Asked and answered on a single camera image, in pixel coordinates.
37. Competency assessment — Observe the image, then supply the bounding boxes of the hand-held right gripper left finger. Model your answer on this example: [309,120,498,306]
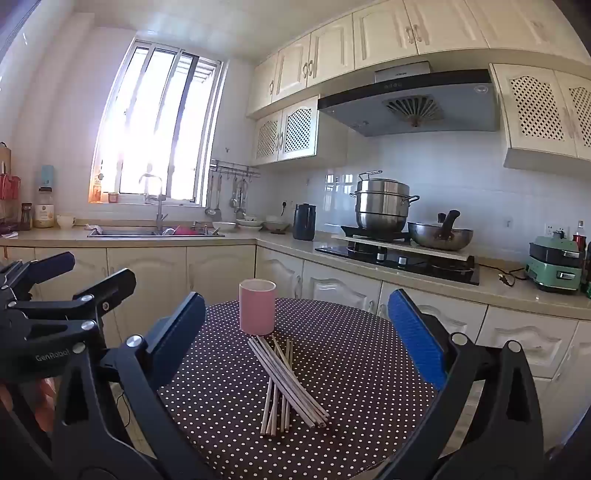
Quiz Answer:
[51,292,218,480]

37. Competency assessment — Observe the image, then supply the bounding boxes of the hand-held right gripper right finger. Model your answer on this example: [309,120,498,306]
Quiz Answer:
[376,289,550,480]

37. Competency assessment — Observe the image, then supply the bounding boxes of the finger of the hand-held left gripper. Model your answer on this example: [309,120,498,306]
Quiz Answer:
[14,269,137,343]
[0,251,77,301]

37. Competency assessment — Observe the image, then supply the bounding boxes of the pink cup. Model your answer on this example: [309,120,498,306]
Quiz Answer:
[239,279,277,335]

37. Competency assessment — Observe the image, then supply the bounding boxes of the bunch of wooden chopsticks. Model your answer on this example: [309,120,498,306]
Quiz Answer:
[248,335,330,436]

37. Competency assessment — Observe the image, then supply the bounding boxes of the hanging steel utensils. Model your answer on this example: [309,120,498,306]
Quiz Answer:
[229,180,250,217]

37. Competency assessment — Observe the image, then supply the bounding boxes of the person's left hand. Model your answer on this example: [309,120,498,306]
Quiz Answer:
[0,376,61,439]

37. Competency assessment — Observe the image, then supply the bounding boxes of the steel kitchen sink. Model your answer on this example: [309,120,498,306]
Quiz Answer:
[87,224,226,238]

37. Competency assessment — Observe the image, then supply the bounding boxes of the glass jar cream contents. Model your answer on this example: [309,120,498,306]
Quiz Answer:
[35,186,57,229]

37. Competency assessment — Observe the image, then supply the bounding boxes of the black glass gas hob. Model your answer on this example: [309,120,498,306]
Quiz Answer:
[315,242,481,286]

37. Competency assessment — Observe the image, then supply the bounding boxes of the brown polka-dot tablecloth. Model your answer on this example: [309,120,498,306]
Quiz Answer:
[157,298,444,480]

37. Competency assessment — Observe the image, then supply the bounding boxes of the light wooden board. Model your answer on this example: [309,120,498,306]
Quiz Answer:
[331,233,476,265]

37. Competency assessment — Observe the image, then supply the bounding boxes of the steel kitchen faucet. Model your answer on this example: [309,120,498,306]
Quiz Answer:
[139,173,169,233]

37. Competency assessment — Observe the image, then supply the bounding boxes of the red utensil holder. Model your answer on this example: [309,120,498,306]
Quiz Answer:
[0,173,22,201]

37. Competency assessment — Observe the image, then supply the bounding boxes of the beige kitchen countertop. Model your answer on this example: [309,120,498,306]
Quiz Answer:
[0,226,591,319]

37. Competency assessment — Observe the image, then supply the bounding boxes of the black pot stand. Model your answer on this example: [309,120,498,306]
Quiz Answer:
[341,224,413,244]

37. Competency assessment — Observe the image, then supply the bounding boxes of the hanging steel ladle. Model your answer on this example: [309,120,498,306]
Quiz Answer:
[205,174,223,217]

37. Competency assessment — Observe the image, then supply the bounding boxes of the steel steamer pot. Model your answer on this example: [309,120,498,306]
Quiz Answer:
[349,171,421,232]

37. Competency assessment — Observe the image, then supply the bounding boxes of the green electric cooker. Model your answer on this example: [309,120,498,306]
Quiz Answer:
[525,232,584,293]

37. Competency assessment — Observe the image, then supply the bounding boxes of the black kettle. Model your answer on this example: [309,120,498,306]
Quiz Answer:
[292,203,317,241]

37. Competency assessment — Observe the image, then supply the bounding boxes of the white-framed window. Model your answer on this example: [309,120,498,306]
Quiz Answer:
[89,39,225,207]

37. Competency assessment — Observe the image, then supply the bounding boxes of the grey range hood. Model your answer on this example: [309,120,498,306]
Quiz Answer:
[318,61,502,138]

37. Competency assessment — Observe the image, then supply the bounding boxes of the steel wok black handle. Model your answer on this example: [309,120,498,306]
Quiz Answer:
[407,210,475,251]

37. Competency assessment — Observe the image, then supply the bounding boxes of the black power cord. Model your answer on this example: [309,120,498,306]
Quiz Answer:
[477,262,528,286]

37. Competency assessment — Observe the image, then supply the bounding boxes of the metal utensil rail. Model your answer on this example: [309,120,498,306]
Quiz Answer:
[210,159,262,181]

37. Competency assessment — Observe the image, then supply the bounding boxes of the lattice-door wall cabinet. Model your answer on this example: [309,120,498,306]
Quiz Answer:
[489,63,591,174]
[252,95,320,166]

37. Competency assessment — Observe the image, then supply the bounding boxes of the cream upper wall cabinets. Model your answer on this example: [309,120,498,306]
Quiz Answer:
[246,0,591,117]

